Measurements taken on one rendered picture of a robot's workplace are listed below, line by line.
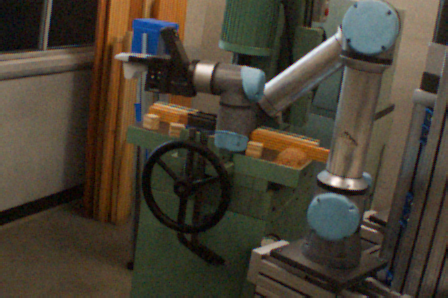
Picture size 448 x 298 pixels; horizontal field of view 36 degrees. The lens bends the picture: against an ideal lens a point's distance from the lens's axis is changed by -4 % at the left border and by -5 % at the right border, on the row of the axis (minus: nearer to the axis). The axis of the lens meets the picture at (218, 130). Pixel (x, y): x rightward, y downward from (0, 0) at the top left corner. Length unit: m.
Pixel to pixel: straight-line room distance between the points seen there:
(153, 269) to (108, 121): 1.44
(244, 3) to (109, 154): 1.75
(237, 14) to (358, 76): 0.85
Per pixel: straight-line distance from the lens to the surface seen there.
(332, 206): 1.56
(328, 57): 1.67
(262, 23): 2.30
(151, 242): 2.47
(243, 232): 2.32
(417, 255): 1.84
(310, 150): 2.35
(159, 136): 2.36
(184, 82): 1.66
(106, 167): 3.84
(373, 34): 1.49
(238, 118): 1.61
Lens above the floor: 1.50
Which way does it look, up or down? 14 degrees down
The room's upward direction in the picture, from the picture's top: 9 degrees clockwise
